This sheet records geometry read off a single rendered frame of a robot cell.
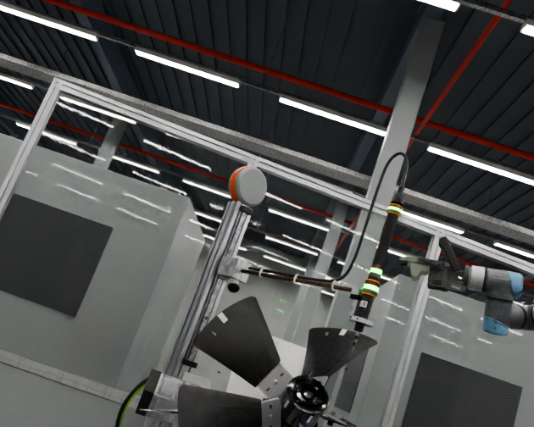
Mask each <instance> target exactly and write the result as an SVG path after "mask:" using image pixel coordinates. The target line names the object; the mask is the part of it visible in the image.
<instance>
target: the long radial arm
mask: <svg viewBox="0 0 534 427"><path fill-rule="evenodd" d="M183 384H184V385H192V386H197V387H201V386H199V385H194V384H192V383H190V382H187V381H184V380H180V379H177V378H176V377H173V376H170V375H167V374H161V376H160V378H159V382H158V384H157V387H156V390H155V392H154V394H153V398H152V401H151V402H150V405H149V407H148V409H154V410H157V409H160V410H170V409H178V391H179V388H180V387H181V386H182V385H183ZM202 388H204V387H202ZM176 416H177V415H169V414H168V413H157V412H154V411H147V413H146V415H145V417H148V418H150V419H155V420H157V421H159V422H162V423H165V424H169V425H173V423H174V422H175V418H176Z"/></svg>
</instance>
